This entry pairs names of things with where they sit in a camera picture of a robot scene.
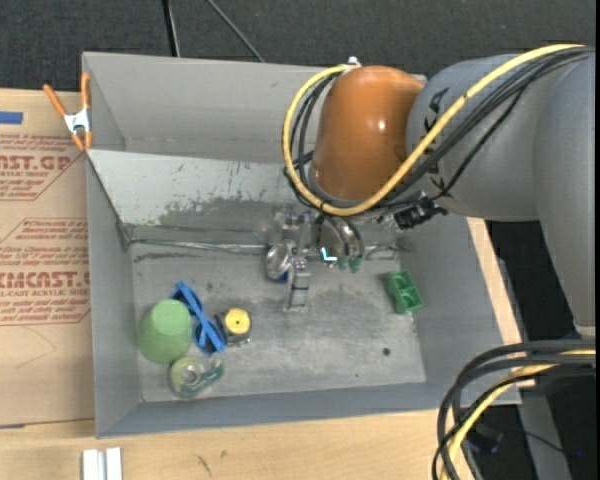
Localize shiny silver metal can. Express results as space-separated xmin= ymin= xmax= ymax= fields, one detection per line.
xmin=265 ymin=241 xmax=295 ymax=284

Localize green plastic cup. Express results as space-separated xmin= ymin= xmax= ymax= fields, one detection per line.
xmin=135 ymin=298 xmax=194 ymax=366

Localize brown cardboard board red print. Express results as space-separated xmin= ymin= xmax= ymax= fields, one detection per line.
xmin=0 ymin=86 xmax=97 ymax=430

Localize green tape dispenser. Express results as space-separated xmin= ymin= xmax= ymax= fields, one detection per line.
xmin=166 ymin=354 xmax=226 ymax=401

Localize green toy block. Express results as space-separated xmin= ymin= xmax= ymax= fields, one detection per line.
xmin=384 ymin=268 xmax=425 ymax=316

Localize blue sunglasses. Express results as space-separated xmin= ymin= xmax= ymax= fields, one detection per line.
xmin=169 ymin=280 xmax=228 ymax=355

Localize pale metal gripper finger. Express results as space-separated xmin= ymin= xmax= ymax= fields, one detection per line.
xmin=285 ymin=267 xmax=312 ymax=313

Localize grey metal bin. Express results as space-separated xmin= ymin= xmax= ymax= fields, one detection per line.
xmin=81 ymin=51 xmax=524 ymax=440

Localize black cylinder on white bracket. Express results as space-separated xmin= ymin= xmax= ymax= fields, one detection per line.
xmin=393 ymin=196 xmax=450 ymax=231

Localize yellow and silver round object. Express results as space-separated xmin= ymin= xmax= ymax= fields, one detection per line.
xmin=214 ymin=307 xmax=253 ymax=348

